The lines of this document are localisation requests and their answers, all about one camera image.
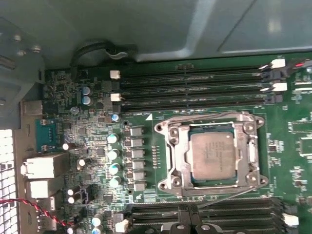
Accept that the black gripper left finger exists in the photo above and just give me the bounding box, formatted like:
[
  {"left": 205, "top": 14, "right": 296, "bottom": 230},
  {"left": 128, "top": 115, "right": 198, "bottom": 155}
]
[{"left": 169, "top": 206, "right": 192, "bottom": 234}]

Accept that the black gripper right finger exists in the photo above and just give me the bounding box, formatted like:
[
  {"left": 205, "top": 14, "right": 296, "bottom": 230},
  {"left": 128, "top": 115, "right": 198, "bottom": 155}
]
[{"left": 191, "top": 206, "right": 215, "bottom": 234}]

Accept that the wire locking lever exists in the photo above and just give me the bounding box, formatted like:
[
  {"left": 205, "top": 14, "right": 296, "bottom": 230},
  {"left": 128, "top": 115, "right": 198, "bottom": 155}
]
[
  {"left": 197, "top": 186, "right": 259, "bottom": 209},
  {"left": 159, "top": 111, "right": 256, "bottom": 125}
]

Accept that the silver CPU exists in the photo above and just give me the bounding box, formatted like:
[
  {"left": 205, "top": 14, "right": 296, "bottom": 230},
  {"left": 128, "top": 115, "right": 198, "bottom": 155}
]
[{"left": 189, "top": 133, "right": 241, "bottom": 182}]

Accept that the metal socket cover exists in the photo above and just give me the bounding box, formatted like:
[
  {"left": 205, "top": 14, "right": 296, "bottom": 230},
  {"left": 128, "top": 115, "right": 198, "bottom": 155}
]
[{"left": 179, "top": 123, "right": 260, "bottom": 191}]

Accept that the CPU socket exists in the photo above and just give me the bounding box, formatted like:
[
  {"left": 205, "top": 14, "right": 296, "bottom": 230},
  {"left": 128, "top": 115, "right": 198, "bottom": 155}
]
[{"left": 155, "top": 111, "right": 269, "bottom": 198}]

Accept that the green motherboard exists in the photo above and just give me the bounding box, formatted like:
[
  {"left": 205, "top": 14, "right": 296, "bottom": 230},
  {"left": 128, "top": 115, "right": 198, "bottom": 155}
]
[{"left": 42, "top": 52, "right": 312, "bottom": 234}]

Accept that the silver rear port block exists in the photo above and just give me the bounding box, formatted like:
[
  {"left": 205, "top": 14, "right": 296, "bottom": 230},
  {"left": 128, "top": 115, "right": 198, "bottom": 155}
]
[
  {"left": 20, "top": 153, "right": 70, "bottom": 180},
  {"left": 24, "top": 179, "right": 64, "bottom": 198}
]

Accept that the teal rear port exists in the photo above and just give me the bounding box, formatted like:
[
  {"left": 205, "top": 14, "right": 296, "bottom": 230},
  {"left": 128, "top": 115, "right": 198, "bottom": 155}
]
[{"left": 36, "top": 119, "right": 59, "bottom": 153}]

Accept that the black PC case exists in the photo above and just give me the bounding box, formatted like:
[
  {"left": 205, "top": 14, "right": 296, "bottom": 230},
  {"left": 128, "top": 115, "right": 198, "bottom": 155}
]
[{"left": 0, "top": 0, "right": 312, "bottom": 234}]

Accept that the red black twisted wire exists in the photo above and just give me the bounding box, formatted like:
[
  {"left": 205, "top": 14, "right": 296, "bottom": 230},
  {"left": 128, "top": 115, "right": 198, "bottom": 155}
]
[{"left": 0, "top": 198, "right": 68, "bottom": 227}]

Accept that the black sleeved cable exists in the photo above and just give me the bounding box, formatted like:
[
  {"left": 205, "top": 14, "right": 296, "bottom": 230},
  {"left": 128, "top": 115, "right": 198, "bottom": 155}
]
[{"left": 284, "top": 58, "right": 312, "bottom": 76}]

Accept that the black cable loop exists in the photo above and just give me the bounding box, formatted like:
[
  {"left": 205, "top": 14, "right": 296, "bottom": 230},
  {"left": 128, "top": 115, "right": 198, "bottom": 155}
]
[{"left": 70, "top": 40, "right": 137, "bottom": 74}]

